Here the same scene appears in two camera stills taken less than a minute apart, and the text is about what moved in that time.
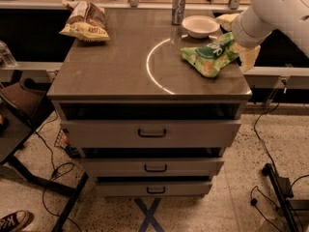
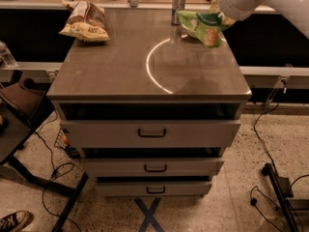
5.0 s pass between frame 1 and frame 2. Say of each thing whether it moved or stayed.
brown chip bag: stayed
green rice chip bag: moved
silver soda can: stayed
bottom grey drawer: stayed
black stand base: stayed
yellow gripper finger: moved
